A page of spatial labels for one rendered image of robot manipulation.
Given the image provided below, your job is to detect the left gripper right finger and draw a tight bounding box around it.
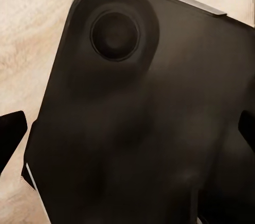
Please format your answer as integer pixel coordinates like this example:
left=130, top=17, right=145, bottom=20
left=238, top=110, right=255, bottom=153

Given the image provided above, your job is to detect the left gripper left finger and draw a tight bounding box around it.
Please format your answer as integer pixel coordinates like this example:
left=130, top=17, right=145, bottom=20
left=0, top=110, right=28, bottom=174

